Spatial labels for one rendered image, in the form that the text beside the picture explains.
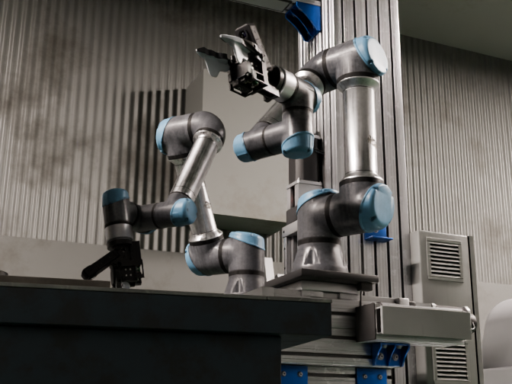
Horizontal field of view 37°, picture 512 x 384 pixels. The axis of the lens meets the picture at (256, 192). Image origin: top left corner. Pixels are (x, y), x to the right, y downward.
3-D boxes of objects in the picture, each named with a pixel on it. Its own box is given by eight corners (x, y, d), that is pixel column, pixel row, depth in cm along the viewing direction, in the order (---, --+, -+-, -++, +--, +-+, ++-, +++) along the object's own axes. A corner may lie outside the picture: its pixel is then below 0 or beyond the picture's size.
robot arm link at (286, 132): (283, 165, 188) (283, 123, 191) (321, 155, 181) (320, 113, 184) (263, 157, 182) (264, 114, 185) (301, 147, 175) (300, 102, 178)
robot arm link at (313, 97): (324, 114, 185) (324, 82, 188) (296, 100, 177) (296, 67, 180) (299, 122, 190) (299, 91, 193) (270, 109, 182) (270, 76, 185)
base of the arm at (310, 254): (331, 285, 211) (330, 250, 213) (360, 276, 197) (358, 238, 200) (281, 280, 205) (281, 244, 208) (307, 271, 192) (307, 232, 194)
